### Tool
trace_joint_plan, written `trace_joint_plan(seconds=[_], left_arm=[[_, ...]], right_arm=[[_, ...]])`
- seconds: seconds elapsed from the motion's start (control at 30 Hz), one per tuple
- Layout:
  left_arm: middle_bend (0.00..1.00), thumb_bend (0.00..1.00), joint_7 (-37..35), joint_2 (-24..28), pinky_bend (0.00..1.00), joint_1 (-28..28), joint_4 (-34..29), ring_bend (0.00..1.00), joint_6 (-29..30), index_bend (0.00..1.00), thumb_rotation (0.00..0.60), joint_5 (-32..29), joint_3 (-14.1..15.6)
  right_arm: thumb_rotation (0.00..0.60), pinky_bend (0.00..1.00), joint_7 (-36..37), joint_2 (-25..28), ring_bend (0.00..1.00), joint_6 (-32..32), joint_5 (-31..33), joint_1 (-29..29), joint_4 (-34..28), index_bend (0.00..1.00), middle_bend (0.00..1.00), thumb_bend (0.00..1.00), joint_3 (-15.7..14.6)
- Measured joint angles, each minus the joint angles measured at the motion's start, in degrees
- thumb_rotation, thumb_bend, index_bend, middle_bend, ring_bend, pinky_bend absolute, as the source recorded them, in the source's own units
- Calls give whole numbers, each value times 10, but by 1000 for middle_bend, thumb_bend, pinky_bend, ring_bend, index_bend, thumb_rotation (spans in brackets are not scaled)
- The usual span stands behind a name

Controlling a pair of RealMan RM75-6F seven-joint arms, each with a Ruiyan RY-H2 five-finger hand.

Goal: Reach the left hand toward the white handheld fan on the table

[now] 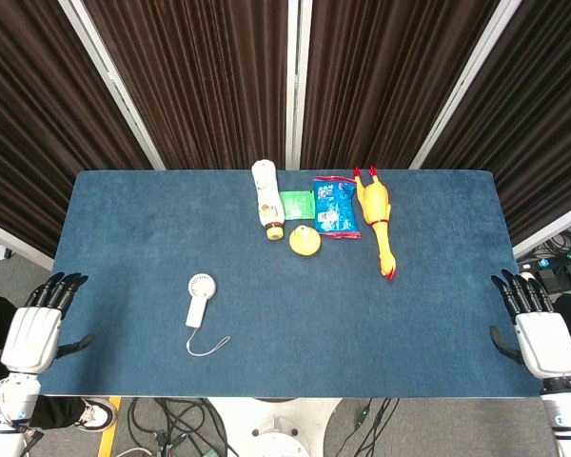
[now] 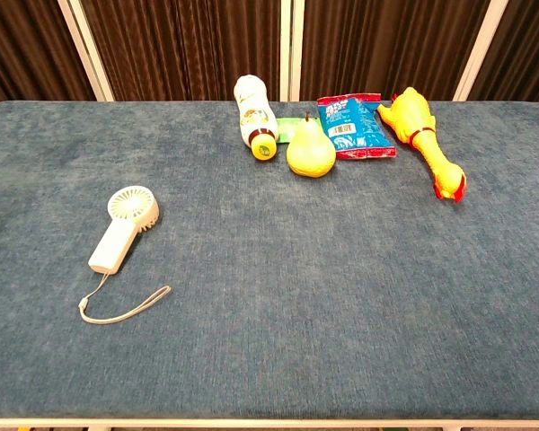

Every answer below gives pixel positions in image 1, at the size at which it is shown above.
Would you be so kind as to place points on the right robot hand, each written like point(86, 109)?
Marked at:
point(542, 340)

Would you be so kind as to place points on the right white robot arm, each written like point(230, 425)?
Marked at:
point(568, 419)

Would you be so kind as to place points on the dark brown curtain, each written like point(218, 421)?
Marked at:
point(195, 81)

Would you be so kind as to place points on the green square packet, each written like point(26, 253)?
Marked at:
point(297, 205)

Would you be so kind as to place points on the blue table cloth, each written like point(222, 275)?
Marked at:
point(285, 309)

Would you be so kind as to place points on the white handheld fan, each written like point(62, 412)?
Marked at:
point(197, 300)

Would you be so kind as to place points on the yellow lemon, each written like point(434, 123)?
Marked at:
point(304, 240)

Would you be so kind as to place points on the white plastic drink bottle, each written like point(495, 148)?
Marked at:
point(268, 202)

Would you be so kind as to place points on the blue snack bag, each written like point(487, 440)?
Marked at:
point(335, 207)

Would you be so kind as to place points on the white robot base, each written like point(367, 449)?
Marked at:
point(276, 428)

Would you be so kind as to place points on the yellow rubber chicken toy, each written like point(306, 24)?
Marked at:
point(376, 214)

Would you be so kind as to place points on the yellow floor tape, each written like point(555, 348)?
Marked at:
point(108, 428)

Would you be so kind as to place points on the white partition frame post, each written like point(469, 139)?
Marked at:
point(295, 81)
point(461, 85)
point(114, 85)

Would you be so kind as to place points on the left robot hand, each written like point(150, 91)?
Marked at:
point(31, 335)

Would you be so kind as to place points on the white sneaker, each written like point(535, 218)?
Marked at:
point(95, 414)

